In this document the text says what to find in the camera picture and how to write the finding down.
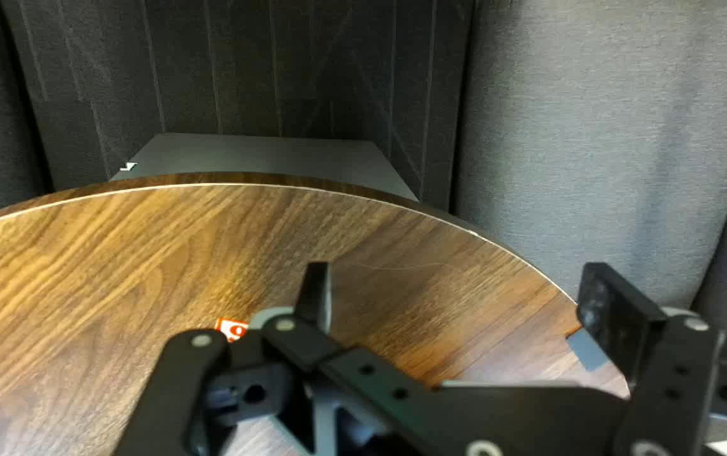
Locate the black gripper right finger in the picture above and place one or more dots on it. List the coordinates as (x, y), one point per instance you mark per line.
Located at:
(656, 372)

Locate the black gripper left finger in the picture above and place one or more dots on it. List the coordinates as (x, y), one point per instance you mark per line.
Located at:
(211, 388)

